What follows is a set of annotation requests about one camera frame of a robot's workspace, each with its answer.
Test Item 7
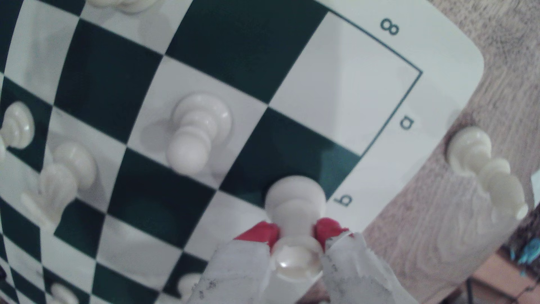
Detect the white chess bishop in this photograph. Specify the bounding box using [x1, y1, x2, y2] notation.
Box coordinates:
[446, 127, 529, 221]

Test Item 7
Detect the white chess pawn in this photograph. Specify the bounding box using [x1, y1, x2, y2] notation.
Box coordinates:
[177, 272, 204, 301]
[165, 93, 233, 177]
[265, 175, 327, 283]
[48, 282, 81, 304]

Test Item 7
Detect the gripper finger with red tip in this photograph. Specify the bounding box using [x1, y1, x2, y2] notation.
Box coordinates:
[186, 221, 280, 304]
[314, 217, 416, 304]

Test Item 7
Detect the teal blue object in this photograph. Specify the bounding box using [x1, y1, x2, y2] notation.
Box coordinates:
[508, 236, 540, 267]

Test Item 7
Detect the white chess piece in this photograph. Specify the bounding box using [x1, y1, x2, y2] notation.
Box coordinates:
[0, 101, 35, 150]

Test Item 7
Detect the green and white chessboard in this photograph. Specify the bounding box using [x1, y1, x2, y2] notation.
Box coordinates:
[0, 0, 485, 304]

